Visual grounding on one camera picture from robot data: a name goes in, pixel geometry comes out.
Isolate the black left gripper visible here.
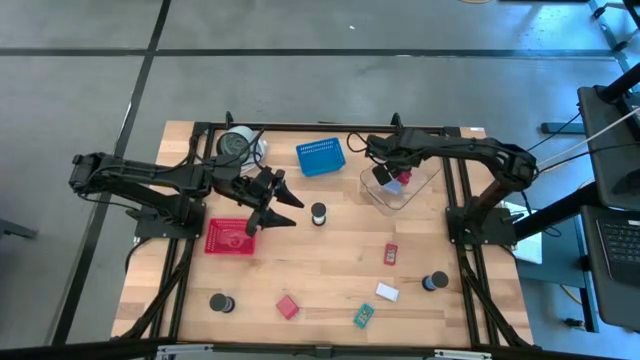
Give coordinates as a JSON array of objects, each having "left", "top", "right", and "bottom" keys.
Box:
[{"left": 218, "top": 166, "right": 306, "bottom": 238}]

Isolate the white cable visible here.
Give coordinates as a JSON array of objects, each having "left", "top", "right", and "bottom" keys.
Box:
[{"left": 537, "top": 106, "right": 640, "bottom": 169}]

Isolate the black-capped sand hourglass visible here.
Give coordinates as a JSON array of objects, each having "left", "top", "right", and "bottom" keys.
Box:
[
  {"left": 208, "top": 292, "right": 236, "bottom": 315},
  {"left": 421, "top": 270, "right": 450, "bottom": 293},
  {"left": 309, "top": 201, "right": 328, "bottom": 227}
]

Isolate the teal small card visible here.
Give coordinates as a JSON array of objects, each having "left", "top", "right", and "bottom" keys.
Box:
[{"left": 353, "top": 303, "right": 376, "bottom": 330}]

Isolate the white paper sheet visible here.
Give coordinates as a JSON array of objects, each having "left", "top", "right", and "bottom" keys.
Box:
[{"left": 502, "top": 201, "right": 544, "bottom": 266}]

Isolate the black desk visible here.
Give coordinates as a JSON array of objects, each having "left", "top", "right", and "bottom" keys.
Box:
[{"left": 577, "top": 83, "right": 640, "bottom": 211}]

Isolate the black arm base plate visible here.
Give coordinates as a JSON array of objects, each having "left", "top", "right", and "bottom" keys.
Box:
[
  {"left": 446, "top": 206, "right": 518, "bottom": 247},
  {"left": 125, "top": 198, "right": 207, "bottom": 240}
]

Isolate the black computer mouse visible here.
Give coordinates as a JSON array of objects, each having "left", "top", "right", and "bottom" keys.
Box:
[{"left": 612, "top": 168, "right": 640, "bottom": 197}]

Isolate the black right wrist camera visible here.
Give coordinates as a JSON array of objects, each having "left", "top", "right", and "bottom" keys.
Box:
[{"left": 371, "top": 163, "right": 395, "bottom": 188}]

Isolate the grey desk leg frame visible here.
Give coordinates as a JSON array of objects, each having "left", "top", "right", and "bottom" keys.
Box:
[{"left": 516, "top": 121, "right": 601, "bottom": 334}]

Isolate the black aluminium table frame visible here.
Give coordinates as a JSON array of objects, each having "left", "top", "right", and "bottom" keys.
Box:
[{"left": 117, "top": 110, "right": 534, "bottom": 351}]

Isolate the black laptop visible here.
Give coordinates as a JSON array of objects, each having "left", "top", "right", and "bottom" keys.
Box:
[{"left": 581, "top": 203, "right": 640, "bottom": 332}]

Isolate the grey chair base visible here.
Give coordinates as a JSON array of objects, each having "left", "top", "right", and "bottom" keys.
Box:
[{"left": 588, "top": 0, "right": 640, "bottom": 74}]

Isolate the clear plastic bin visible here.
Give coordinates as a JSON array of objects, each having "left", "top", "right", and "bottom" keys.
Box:
[{"left": 358, "top": 159, "right": 444, "bottom": 217}]

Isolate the red plastic basket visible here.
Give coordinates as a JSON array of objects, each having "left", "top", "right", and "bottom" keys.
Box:
[{"left": 203, "top": 217, "right": 257, "bottom": 256}]

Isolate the silver metal bracket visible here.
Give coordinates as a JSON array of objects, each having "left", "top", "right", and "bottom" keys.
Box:
[{"left": 433, "top": 348, "right": 492, "bottom": 359}]

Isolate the grey stand foot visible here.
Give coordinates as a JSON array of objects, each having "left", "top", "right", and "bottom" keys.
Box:
[{"left": 0, "top": 217, "right": 39, "bottom": 241}]

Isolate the blue plastic basket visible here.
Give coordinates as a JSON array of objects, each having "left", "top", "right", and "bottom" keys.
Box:
[{"left": 295, "top": 137, "right": 347, "bottom": 178}]

